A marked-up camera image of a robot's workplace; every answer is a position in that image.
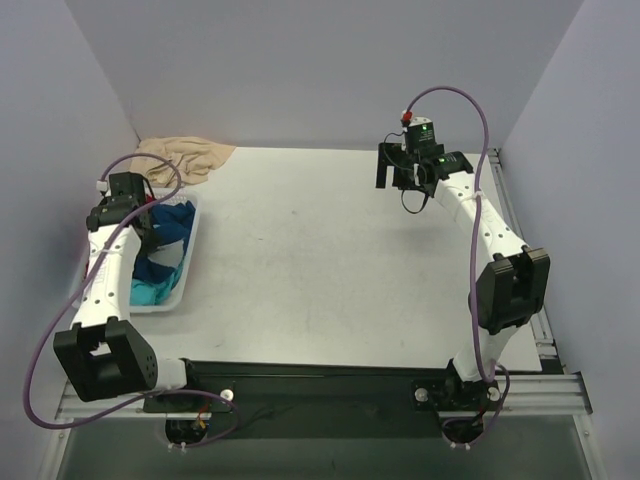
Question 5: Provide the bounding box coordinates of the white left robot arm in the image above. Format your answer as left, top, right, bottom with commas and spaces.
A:
53, 197, 203, 412

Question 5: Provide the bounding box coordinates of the turquoise t-shirt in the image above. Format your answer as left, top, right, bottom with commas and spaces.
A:
130, 272, 181, 306

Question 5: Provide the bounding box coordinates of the white plastic laundry basket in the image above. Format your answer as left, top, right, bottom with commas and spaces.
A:
130, 189, 200, 314

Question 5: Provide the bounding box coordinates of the beige t-shirt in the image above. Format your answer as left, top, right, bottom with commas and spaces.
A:
130, 136, 236, 188

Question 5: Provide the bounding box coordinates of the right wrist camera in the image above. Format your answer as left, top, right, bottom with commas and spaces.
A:
401, 111, 440, 154

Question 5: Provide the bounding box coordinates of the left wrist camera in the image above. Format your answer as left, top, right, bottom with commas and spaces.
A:
100, 172, 147, 209

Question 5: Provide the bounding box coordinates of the navy blue mickey t-shirt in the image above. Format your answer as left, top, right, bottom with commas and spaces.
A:
133, 201, 197, 283

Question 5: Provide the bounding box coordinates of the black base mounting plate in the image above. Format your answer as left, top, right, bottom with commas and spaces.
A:
143, 361, 503, 445

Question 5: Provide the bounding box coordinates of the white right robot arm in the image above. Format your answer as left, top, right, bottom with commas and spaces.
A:
376, 142, 550, 408

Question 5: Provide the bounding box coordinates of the aluminium frame rail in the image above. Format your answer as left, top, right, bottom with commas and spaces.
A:
54, 372, 594, 421

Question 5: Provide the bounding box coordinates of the right side aluminium rail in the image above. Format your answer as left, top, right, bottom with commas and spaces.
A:
487, 147, 569, 374

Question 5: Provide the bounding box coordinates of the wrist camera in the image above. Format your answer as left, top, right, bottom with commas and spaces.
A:
401, 111, 440, 154
100, 172, 147, 209

